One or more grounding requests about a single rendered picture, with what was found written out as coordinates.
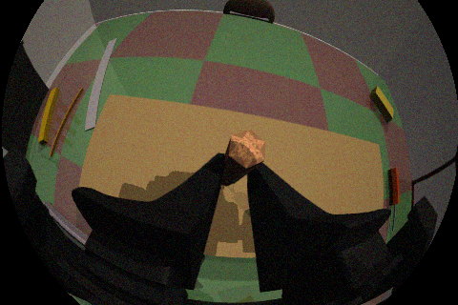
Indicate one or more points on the tan wooden floor panel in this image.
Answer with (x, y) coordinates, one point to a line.
(143, 148)

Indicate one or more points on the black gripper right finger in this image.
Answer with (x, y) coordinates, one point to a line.
(291, 233)

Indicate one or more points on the yellow rectangular bar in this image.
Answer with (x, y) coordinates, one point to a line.
(46, 120)

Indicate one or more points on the grey flat bar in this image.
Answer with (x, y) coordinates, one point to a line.
(97, 86)

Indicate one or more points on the yellow box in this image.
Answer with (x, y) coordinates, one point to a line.
(382, 103)

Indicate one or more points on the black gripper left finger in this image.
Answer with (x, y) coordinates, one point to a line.
(174, 226)

